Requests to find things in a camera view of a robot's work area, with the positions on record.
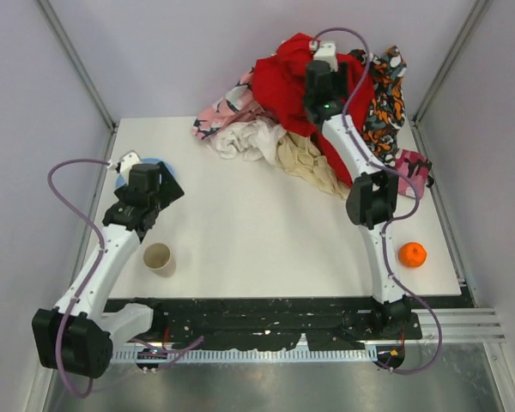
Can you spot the pink floral cloth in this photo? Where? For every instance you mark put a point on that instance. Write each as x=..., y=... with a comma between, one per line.
x=236, y=105

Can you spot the orange grey camouflage cloth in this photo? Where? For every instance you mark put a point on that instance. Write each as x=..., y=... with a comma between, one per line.
x=378, y=109

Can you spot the white cloth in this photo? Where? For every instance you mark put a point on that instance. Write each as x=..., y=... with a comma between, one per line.
x=253, y=140

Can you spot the red cloth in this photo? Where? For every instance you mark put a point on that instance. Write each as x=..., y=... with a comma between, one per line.
x=278, y=85

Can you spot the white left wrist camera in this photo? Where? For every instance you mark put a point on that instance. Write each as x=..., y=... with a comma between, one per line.
x=126, y=162

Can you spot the left aluminium frame post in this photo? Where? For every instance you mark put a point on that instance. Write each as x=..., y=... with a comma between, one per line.
x=53, y=21

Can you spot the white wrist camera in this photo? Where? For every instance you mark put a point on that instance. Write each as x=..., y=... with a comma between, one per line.
x=126, y=162
x=325, y=51

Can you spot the cream beige cloth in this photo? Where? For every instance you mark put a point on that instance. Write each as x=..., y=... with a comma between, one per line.
x=299, y=157

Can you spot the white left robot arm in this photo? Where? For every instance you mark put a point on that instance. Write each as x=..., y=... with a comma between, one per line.
x=76, y=336

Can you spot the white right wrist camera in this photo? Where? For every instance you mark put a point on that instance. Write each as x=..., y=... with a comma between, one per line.
x=325, y=51

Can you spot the right aluminium frame post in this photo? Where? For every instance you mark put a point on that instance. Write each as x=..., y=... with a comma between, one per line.
x=470, y=24

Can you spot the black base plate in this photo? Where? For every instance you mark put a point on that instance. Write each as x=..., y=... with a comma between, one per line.
x=270, y=324

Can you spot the orange mandarin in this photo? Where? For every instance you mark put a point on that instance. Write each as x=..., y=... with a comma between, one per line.
x=412, y=255

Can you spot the pink camouflage cloth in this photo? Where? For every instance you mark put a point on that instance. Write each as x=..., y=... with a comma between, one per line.
x=417, y=168

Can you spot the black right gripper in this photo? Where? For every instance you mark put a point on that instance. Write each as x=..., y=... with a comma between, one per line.
x=341, y=80

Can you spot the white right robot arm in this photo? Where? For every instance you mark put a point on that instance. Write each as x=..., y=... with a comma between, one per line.
x=372, y=200

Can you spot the slotted cable duct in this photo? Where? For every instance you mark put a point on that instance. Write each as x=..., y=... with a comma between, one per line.
x=300, y=354

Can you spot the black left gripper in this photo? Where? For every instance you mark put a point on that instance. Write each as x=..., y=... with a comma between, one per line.
x=170, y=184

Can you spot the aluminium frame post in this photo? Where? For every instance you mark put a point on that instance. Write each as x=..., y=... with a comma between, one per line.
x=470, y=24
x=53, y=21

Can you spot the blue plate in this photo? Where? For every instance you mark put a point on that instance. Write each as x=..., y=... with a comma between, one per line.
x=149, y=162

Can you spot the beige paper cup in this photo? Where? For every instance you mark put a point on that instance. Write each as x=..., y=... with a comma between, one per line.
x=159, y=259

